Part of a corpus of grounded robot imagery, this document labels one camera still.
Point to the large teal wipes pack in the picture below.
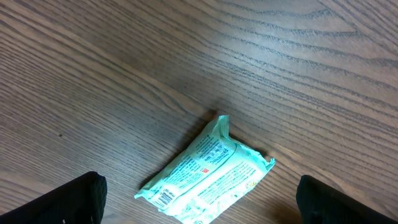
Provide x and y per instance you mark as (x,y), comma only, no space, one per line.
(208,177)

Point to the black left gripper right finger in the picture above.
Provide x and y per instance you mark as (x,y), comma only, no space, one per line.
(319,203)

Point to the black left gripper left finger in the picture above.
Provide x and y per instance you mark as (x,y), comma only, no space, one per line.
(81,200)

